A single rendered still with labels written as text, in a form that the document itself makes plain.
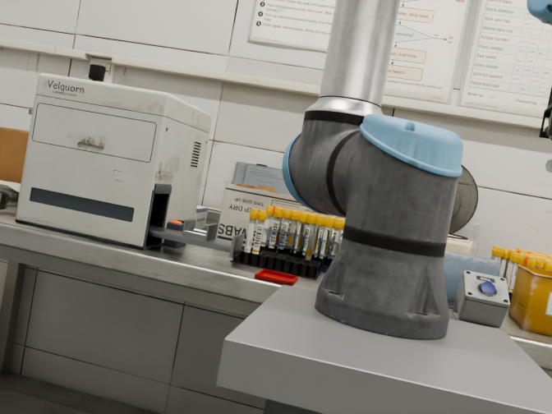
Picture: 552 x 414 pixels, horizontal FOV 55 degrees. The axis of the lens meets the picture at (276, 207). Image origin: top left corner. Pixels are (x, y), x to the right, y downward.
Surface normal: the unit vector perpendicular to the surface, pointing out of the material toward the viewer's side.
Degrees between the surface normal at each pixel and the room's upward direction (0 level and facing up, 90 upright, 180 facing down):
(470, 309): 120
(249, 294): 90
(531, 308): 90
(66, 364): 90
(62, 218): 90
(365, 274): 72
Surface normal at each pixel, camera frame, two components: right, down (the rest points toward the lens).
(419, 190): 0.08, 0.06
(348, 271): -0.69, -0.40
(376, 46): 0.43, 0.11
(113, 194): -0.18, 0.02
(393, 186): -0.40, -0.03
